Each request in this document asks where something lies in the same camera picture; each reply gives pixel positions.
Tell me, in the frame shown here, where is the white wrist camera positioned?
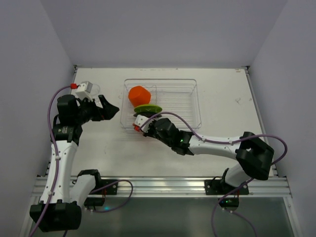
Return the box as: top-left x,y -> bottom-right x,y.
70,81 -> 93,101
133,115 -> 154,133

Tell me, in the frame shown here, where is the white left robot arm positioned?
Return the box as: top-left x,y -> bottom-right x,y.
30,94 -> 119,233

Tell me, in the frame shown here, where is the orange plastic cup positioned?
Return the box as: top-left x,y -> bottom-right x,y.
128,85 -> 151,107

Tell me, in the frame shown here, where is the clear faceted glass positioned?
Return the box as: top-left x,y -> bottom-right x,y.
90,84 -> 103,108

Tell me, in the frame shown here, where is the black plastic plate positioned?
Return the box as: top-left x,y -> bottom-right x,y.
133,112 -> 155,118

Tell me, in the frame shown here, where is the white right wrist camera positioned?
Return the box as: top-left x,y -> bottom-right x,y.
133,115 -> 154,133

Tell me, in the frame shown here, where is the black left finger, left gripper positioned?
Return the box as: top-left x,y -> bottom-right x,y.
98,95 -> 119,120

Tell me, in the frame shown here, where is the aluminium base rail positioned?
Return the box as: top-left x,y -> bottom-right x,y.
34,175 -> 292,198

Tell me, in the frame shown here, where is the orange plastic plate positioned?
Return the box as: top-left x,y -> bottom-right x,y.
133,124 -> 139,131

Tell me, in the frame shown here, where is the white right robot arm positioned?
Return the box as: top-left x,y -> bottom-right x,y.
139,118 -> 274,189

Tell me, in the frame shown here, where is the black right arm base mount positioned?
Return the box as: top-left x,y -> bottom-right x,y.
204,176 -> 249,211

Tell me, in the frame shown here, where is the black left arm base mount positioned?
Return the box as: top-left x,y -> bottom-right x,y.
84,179 -> 118,209

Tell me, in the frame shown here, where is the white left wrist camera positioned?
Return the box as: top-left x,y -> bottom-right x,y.
70,81 -> 93,101

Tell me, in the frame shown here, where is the green plastic plate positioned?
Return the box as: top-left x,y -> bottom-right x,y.
134,104 -> 162,114

